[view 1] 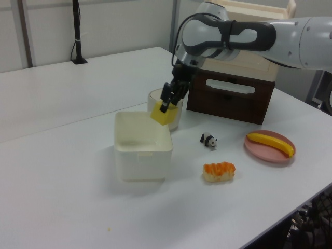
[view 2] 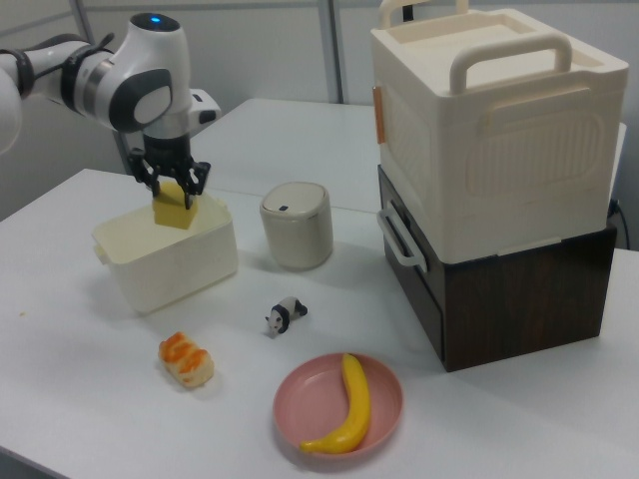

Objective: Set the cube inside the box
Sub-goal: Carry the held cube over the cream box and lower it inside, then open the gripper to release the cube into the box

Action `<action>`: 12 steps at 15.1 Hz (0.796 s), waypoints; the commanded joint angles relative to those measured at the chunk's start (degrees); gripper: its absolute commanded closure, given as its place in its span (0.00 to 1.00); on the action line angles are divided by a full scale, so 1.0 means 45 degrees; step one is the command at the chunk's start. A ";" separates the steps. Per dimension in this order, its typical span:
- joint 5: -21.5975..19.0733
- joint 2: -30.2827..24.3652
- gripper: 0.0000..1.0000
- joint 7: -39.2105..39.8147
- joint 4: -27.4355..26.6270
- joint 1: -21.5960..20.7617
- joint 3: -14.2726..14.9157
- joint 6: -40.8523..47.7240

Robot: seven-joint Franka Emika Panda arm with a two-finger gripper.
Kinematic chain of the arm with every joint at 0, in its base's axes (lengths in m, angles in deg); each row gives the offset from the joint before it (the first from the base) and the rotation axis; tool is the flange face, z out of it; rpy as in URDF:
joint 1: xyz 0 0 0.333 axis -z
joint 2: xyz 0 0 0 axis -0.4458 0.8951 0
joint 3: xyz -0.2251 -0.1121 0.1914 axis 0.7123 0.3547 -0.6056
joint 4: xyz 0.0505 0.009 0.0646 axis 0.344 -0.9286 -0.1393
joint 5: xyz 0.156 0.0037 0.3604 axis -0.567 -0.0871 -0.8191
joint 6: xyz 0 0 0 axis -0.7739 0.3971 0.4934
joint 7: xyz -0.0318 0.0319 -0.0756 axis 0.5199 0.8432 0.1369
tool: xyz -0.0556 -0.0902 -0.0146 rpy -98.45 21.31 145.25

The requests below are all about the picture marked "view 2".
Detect pink round plate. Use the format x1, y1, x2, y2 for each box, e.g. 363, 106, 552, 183
273, 352, 404, 455

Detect yellow toy banana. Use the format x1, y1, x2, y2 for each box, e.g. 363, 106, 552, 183
299, 353, 372, 441

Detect small beige lidded bin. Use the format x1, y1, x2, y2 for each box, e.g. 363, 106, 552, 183
259, 181, 334, 271

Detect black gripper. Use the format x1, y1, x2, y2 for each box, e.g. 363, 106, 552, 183
127, 131, 212, 212

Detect orange topped bread loaf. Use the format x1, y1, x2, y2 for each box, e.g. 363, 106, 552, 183
158, 331, 216, 389

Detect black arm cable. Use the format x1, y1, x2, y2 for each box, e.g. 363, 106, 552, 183
0, 32, 116, 97

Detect yellow foam cube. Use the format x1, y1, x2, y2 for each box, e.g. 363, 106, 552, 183
152, 182, 200, 232

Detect white drawer handle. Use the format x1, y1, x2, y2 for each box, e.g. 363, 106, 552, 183
377, 207, 430, 273

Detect panda figurine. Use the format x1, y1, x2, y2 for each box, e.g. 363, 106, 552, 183
265, 295, 309, 340

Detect cream plastic open box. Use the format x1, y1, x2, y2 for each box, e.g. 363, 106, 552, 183
92, 194, 239, 314

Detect cream storage container with handles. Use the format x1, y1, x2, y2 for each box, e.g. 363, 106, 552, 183
369, 0, 629, 263

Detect black wall cable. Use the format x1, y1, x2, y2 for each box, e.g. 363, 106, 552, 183
606, 198, 631, 248

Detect dark wood drawer cabinet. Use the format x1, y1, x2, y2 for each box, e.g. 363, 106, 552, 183
377, 164, 619, 374

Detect copper container latch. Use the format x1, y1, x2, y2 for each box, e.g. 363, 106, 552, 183
372, 85, 386, 146

